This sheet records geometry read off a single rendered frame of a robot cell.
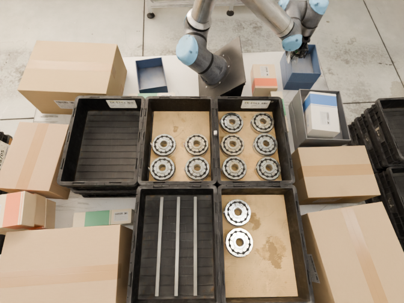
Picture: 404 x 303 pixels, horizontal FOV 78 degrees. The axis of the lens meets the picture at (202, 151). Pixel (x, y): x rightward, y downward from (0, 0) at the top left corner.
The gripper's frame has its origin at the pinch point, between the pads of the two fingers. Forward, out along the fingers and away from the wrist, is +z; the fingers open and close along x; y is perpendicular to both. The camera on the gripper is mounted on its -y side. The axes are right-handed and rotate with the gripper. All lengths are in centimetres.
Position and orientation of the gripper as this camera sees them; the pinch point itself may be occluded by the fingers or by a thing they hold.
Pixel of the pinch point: (289, 59)
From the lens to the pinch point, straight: 148.3
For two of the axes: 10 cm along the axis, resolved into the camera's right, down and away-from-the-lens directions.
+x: 10.0, 0.4, 0.1
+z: -0.2, 3.9, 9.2
